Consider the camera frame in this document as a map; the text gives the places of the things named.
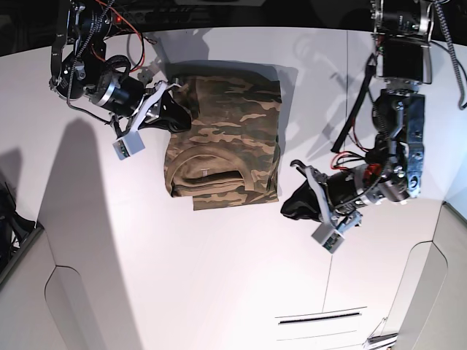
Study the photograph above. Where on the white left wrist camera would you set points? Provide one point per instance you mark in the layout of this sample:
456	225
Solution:
328	237

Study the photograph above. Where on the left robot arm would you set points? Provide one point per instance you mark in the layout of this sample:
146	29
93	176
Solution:
392	168

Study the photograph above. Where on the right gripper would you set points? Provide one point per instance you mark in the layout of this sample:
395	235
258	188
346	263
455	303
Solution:
134	107

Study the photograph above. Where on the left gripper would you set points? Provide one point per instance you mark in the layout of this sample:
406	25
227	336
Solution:
340	192

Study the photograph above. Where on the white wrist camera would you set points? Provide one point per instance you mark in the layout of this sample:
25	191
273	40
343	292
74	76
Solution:
328	237
128	145

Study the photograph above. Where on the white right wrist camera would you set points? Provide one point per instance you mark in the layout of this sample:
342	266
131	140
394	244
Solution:
128	145

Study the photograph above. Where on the black bag at left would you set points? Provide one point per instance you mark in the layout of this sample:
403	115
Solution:
15	229

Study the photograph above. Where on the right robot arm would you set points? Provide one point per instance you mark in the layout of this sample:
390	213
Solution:
79	67

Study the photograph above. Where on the camouflage T-shirt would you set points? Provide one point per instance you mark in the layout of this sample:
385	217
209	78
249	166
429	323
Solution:
230	156

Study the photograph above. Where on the white power strip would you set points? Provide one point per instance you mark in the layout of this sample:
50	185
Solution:
156	16

